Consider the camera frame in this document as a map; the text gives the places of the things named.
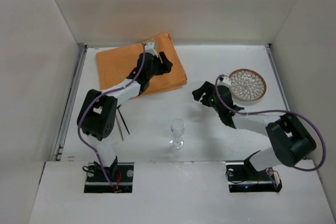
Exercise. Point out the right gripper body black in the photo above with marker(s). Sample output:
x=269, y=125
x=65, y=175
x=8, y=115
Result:
x=207, y=96

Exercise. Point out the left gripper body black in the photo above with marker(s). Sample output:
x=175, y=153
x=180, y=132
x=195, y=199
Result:
x=159, y=64

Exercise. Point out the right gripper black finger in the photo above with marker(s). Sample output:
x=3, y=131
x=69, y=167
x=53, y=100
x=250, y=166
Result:
x=204, y=89
x=207, y=100

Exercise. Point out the orange cloth placemat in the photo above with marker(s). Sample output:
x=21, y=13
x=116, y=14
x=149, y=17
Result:
x=115, y=65

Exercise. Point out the floral patterned ceramic plate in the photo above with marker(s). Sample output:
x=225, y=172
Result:
x=247, y=85

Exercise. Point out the clear wine glass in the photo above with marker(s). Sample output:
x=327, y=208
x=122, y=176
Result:
x=177, y=130

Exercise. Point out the black fork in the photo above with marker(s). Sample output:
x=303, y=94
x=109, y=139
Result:
x=119, y=120

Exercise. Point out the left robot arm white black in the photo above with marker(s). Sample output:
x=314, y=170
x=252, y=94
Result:
x=97, y=114

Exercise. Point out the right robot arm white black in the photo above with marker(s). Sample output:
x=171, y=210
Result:
x=289, y=139

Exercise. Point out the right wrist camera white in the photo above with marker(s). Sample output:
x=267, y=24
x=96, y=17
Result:
x=225, y=81

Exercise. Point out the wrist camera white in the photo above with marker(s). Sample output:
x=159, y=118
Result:
x=225, y=81
x=151, y=47

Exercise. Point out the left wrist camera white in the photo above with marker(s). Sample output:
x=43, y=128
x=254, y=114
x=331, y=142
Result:
x=151, y=47

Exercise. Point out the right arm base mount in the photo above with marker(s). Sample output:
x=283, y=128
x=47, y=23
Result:
x=244, y=179

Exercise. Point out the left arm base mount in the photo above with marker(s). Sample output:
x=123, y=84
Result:
x=120, y=177

